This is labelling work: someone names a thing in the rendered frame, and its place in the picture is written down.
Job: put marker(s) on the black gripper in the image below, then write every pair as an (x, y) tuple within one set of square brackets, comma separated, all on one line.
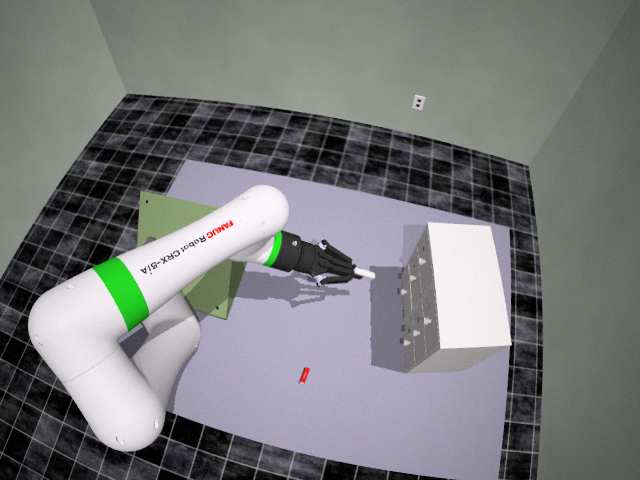
[(324, 258)]

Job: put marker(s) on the grey drawer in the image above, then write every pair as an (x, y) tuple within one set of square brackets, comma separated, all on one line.
[(410, 349), (431, 324), (419, 333), (426, 264), (416, 278), (406, 292)]

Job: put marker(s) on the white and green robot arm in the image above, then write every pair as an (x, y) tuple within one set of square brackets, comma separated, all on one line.
[(76, 326)]

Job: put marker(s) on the small white chest of drawers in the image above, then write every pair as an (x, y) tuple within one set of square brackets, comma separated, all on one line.
[(471, 310)]

